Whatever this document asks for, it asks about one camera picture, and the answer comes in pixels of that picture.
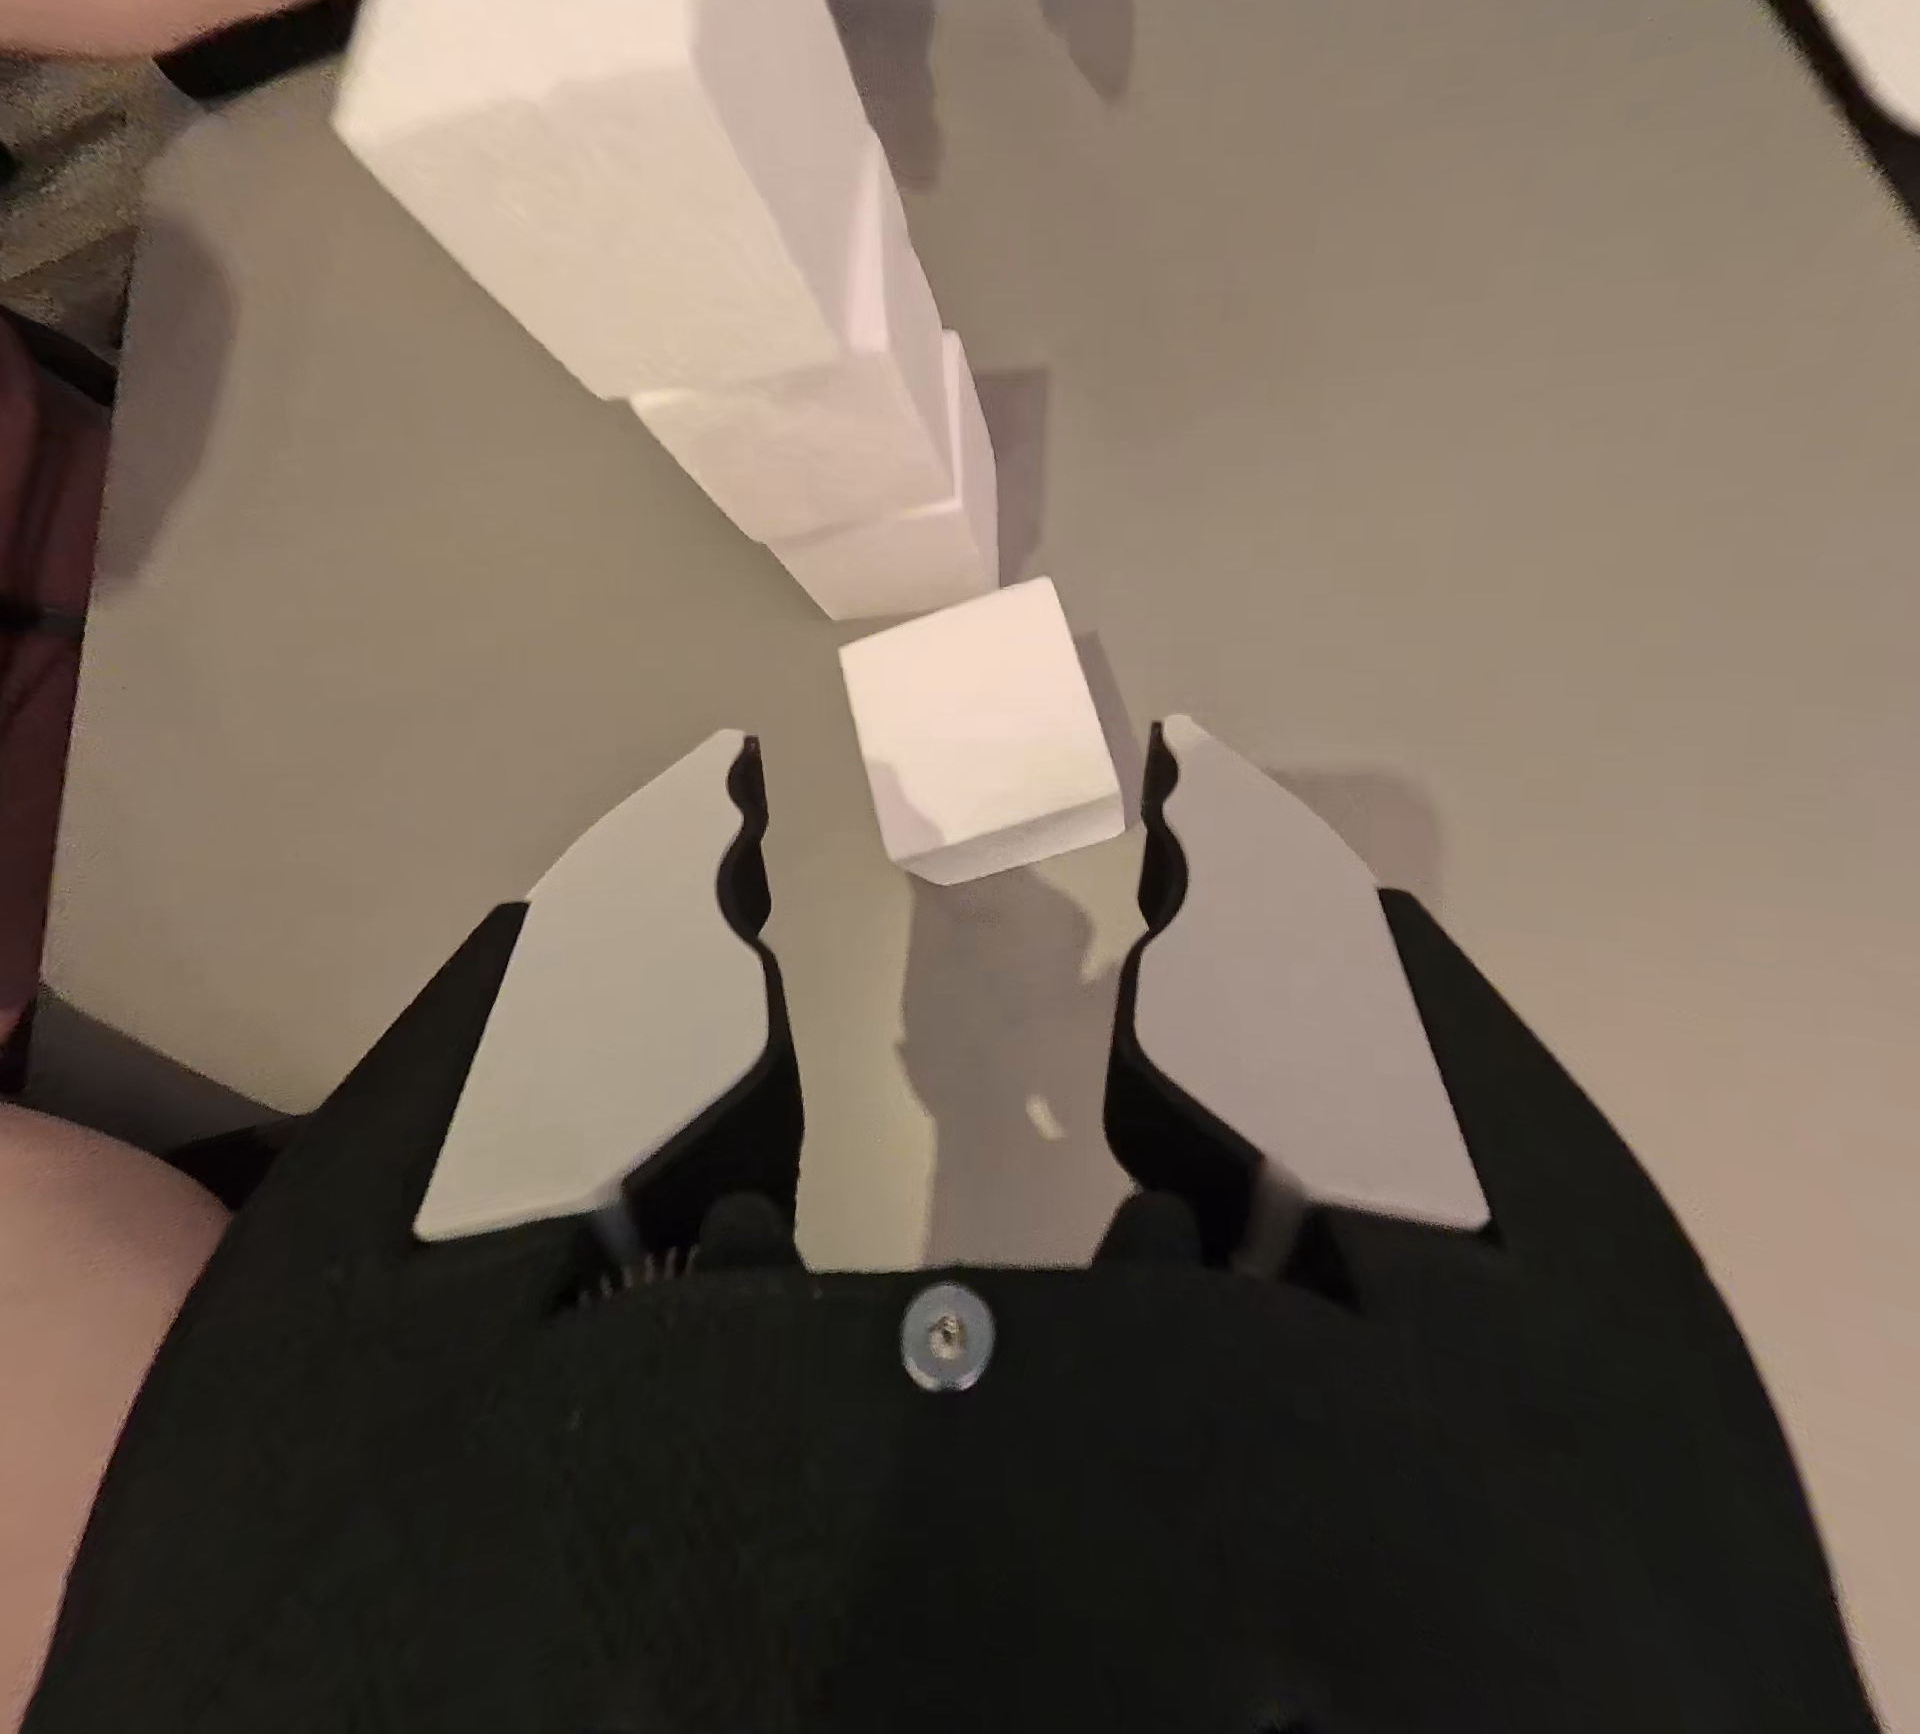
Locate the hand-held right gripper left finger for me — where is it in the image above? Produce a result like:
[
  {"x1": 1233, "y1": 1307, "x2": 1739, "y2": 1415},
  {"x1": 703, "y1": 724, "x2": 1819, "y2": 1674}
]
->
[{"x1": 411, "y1": 728, "x2": 808, "y2": 1278}]

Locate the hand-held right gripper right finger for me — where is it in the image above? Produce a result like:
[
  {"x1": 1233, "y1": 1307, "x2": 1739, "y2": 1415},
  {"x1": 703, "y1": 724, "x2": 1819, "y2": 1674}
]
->
[{"x1": 1101, "y1": 714, "x2": 1494, "y2": 1278}]

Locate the white foam cube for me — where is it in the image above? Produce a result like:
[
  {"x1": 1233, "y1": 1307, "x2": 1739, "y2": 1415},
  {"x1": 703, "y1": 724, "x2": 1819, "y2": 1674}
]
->
[
  {"x1": 836, "y1": 575, "x2": 1127, "y2": 887},
  {"x1": 330, "y1": 0, "x2": 902, "y2": 403},
  {"x1": 763, "y1": 327, "x2": 1001, "y2": 623},
  {"x1": 629, "y1": 146, "x2": 965, "y2": 524}
]

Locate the person's right forearm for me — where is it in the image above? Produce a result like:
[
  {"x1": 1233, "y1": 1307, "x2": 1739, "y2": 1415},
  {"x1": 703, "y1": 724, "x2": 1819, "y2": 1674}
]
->
[{"x1": 0, "y1": 1100, "x2": 237, "y2": 1734}]

